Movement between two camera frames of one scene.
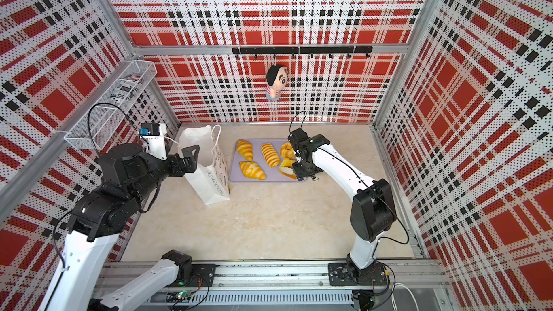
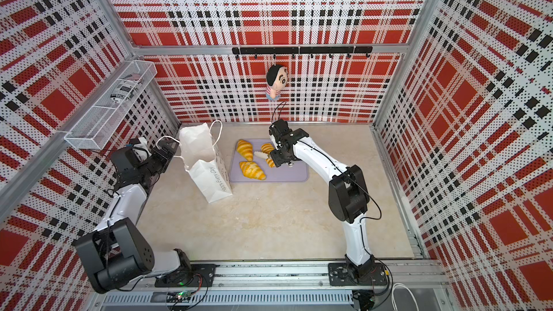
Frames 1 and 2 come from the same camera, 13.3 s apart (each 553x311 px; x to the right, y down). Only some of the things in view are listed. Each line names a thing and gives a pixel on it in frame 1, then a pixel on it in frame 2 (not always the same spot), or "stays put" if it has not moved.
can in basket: x=127 y=88 stays put
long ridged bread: x=270 y=154 stays put
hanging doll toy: x=276 y=78 stays put
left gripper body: x=176 y=169 → x=158 y=161
